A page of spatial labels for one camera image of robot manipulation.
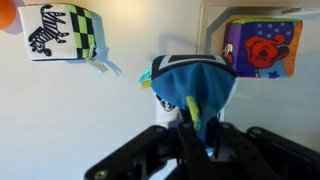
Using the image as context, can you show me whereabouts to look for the blue fabric number cube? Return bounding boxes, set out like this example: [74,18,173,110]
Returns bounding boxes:
[139,54,239,158]

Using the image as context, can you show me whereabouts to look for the purple and red fabric cube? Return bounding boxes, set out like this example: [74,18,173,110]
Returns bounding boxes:
[221,17,304,79]

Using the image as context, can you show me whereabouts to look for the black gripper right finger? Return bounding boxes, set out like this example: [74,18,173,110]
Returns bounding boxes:
[208,121,320,180]

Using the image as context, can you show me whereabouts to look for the orange toy fruit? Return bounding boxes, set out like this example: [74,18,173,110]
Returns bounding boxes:
[0,0,18,31]

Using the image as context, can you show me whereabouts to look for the black white zebra fabric cube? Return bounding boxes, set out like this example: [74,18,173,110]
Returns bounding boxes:
[18,3,109,73]

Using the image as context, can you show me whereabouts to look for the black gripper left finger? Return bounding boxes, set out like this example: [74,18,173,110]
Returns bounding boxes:
[84,121,209,180]

